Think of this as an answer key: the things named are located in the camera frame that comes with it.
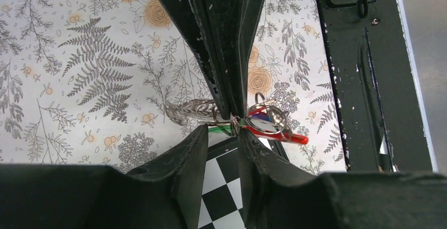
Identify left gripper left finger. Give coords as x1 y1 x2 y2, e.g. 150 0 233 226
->
1 125 208 228

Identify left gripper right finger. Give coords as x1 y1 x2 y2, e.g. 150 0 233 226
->
238 129 446 228

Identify keyring chain with red tag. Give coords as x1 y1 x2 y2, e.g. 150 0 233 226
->
164 92 310 146

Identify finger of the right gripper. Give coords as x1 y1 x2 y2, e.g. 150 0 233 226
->
159 0 231 116
209 0 265 118

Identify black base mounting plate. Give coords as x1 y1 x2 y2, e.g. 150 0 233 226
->
316 0 438 172

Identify black white chessboard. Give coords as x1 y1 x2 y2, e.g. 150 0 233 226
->
197 137 290 229

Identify key with green tag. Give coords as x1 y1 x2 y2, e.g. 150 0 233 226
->
208 125 235 137

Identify floral patterned table mat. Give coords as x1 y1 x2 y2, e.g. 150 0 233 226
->
1 0 345 174

